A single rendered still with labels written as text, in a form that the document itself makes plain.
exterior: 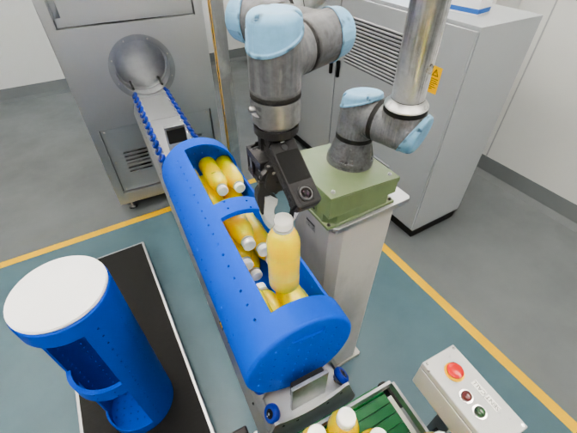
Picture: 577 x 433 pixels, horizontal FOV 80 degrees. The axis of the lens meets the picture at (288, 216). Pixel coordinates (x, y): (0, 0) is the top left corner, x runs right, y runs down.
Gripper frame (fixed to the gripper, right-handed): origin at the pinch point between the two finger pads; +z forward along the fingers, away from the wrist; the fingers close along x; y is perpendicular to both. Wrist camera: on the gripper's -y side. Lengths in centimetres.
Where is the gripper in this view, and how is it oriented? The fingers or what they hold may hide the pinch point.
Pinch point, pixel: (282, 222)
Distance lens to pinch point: 66.0
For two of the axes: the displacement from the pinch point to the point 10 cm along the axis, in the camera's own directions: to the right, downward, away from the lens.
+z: 0.0, 7.2, 6.9
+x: -8.9, 3.1, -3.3
